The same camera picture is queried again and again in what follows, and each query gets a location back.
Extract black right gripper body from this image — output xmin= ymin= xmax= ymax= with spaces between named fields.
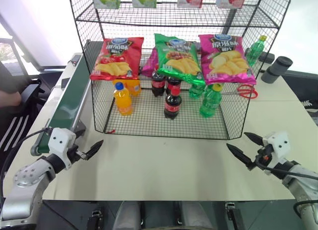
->
xmin=253 ymin=144 xmax=274 ymax=171

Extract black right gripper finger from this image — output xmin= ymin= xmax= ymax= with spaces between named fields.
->
xmin=243 ymin=132 xmax=265 ymax=146
xmin=226 ymin=143 xmax=255 ymax=170

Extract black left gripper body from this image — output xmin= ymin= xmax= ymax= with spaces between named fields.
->
xmin=66 ymin=144 xmax=88 ymax=164

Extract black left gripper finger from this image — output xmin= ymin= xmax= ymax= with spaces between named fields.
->
xmin=83 ymin=140 xmax=104 ymax=160

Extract green conveyor belt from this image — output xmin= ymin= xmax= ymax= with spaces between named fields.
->
xmin=30 ymin=54 xmax=92 ymax=156

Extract red scissors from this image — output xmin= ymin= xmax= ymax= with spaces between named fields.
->
xmin=221 ymin=83 xmax=259 ymax=100

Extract green soda bottle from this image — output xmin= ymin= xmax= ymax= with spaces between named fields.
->
xmin=199 ymin=83 xmax=223 ymax=119
xmin=188 ymin=82 xmax=207 ymax=100
xmin=245 ymin=35 xmax=268 ymax=67

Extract orange soda bottle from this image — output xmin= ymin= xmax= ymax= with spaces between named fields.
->
xmin=126 ymin=78 xmax=143 ymax=97
xmin=113 ymin=81 xmax=133 ymax=117

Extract black mat with white print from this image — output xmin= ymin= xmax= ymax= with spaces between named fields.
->
xmin=282 ymin=69 xmax=318 ymax=128

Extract dark grey cylinder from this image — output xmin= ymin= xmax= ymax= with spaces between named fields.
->
xmin=260 ymin=56 xmax=294 ymax=84

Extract black office chair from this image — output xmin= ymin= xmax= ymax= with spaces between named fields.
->
xmin=0 ymin=60 xmax=49 ymax=116

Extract magenta chips bag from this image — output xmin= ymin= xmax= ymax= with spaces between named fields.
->
xmin=198 ymin=34 xmax=257 ymax=86
xmin=141 ymin=49 xmax=160 ymax=78

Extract cola bottle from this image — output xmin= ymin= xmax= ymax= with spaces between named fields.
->
xmin=165 ymin=76 xmax=182 ymax=96
xmin=151 ymin=65 xmax=167 ymax=98
xmin=163 ymin=87 xmax=183 ymax=121

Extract red chips bag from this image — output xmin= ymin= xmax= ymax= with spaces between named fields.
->
xmin=89 ymin=36 xmax=145 ymax=81

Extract green chips bag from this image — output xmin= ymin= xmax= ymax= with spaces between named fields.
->
xmin=154 ymin=33 xmax=207 ymax=86

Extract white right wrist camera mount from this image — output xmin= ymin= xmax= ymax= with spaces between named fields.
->
xmin=262 ymin=131 xmax=290 ymax=163

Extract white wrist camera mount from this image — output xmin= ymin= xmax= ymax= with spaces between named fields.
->
xmin=48 ymin=127 xmax=77 ymax=166
xmin=262 ymin=131 xmax=290 ymax=163

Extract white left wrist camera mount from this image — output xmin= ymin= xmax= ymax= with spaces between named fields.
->
xmin=48 ymin=127 xmax=77 ymax=166

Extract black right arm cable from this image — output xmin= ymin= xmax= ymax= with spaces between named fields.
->
xmin=257 ymin=160 xmax=318 ymax=215

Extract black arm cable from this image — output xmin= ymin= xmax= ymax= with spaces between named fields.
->
xmin=0 ymin=127 xmax=53 ymax=203
xmin=257 ymin=160 xmax=318 ymax=215

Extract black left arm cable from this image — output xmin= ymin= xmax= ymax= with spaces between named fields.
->
xmin=0 ymin=127 xmax=53 ymax=203

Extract black wire mesh shelf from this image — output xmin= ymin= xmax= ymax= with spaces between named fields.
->
xmin=68 ymin=0 xmax=293 ymax=141

